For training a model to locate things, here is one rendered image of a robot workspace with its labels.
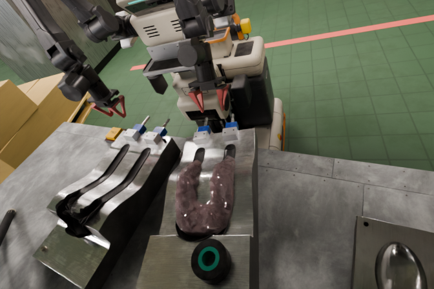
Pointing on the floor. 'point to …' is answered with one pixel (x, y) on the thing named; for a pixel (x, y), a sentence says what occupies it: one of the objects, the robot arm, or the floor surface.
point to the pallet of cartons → (32, 118)
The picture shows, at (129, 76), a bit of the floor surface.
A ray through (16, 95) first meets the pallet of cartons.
